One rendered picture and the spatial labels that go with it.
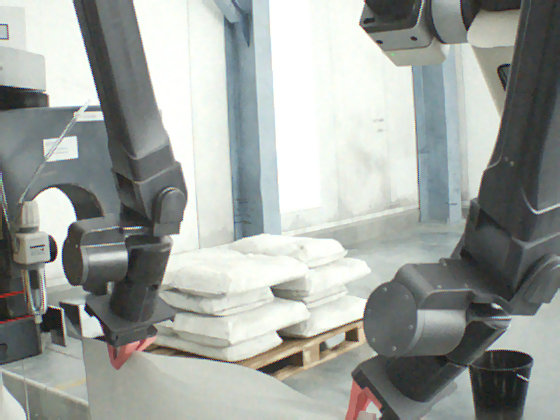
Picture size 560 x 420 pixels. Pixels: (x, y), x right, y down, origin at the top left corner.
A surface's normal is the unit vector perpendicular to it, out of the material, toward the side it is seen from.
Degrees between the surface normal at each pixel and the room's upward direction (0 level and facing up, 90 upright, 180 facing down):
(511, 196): 100
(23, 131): 90
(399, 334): 77
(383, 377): 45
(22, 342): 90
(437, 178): 90
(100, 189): 90
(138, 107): 106
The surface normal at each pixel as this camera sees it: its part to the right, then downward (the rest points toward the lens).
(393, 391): 0.51, -0.69
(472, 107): -0.65, 0.11
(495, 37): -0.46, -0.69
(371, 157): 0.76, 0.03
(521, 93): -0.88, 0.27
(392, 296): -0.78, -0.11
